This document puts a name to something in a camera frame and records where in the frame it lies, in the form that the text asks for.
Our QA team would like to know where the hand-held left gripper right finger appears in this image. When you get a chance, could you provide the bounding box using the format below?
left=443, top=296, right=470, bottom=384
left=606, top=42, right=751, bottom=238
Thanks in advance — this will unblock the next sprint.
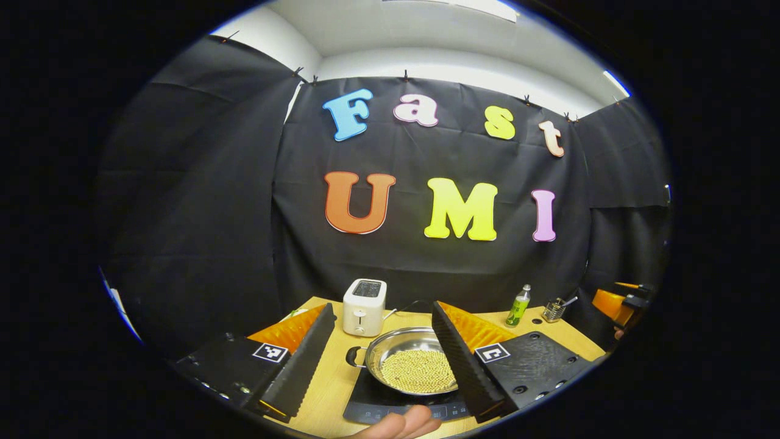
left=431, top=301, right=601, bottom=423

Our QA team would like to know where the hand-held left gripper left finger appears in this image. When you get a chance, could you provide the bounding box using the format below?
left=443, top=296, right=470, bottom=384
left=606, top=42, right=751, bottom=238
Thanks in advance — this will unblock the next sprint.
left=171, top=303, right=337, bottom=423

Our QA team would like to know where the green drink bottle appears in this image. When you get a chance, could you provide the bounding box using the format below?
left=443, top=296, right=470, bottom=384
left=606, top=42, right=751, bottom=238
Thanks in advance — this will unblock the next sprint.
left=505, top=284, right=531, bottom=328

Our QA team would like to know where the black induction cooktop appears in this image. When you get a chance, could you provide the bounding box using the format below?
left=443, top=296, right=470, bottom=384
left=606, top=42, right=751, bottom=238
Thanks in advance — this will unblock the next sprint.
left=342, top=366, right=471, bottom=426

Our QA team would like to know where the pile of soybeans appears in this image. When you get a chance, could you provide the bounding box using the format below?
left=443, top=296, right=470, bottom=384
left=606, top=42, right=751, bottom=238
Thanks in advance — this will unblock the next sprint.
left=380, top=349, right=458, bottom=393

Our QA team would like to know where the black backdrop cloth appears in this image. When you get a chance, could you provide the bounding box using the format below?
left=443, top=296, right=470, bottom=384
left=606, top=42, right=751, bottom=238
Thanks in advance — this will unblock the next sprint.
left=97, top=34, right=671, bottom=360

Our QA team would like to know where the white toaster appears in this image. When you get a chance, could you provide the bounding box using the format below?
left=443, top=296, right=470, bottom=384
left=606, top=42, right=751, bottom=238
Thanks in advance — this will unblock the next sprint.
left=342, top=279, right=388, bottom=337

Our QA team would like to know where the stainless steel pot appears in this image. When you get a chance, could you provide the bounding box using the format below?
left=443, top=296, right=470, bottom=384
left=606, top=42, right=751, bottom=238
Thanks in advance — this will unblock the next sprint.
left=346, top=327, right=459, bottom=396

